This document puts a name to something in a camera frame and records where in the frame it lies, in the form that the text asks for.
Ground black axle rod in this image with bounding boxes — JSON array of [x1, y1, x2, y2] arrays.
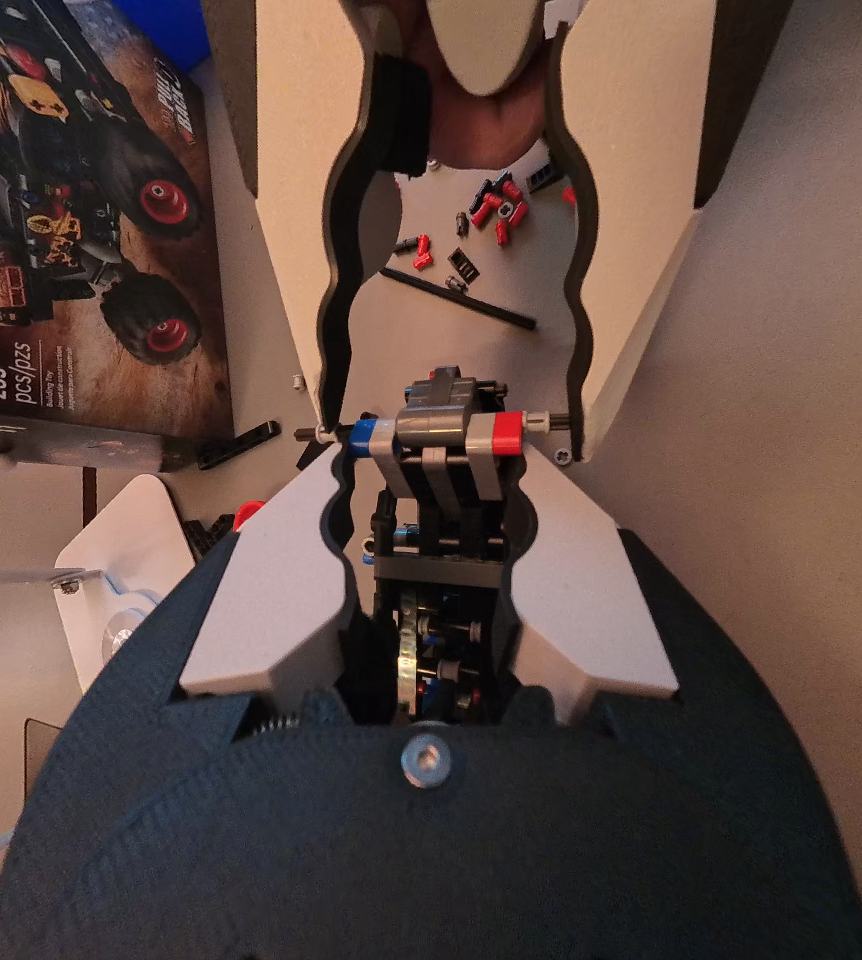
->
[[294, 411, 574, 444], [380, 267, 537, 332]]

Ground toy set box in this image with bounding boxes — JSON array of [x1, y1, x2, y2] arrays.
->
[[0, 0, 235, 475]]

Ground white book stand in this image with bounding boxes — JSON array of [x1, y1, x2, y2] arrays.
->
[[0, 474, 199, 699]]

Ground blue bin holding plastic bags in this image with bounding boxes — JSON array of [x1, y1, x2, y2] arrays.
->
[[112, 0, 211, 74]]

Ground long black beam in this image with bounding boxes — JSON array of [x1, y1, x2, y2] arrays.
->
[[197, 420, 282, 471]]

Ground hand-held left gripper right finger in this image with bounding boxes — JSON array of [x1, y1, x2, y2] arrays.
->
[[506, 450, 681, 727]]

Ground small connector pins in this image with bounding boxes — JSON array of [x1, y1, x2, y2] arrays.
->
[[292, 153, 578, 391]]

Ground brick-built toy truck chassis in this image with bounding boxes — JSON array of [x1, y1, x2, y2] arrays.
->
[[294, 366, 574, 729]]

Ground person's right hand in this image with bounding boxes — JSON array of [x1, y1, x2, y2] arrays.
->
[[404, 22, 552, 170]]

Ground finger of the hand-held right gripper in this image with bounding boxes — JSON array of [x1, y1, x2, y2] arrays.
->
[[255, 0, 404, 432], [547, 0, 718, 462]]

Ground black joined angle beams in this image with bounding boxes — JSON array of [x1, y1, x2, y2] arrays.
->
[[182, 513, 235, 560]]

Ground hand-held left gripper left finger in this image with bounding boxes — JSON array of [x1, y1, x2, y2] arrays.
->
[[178, 442, 360, 725]]

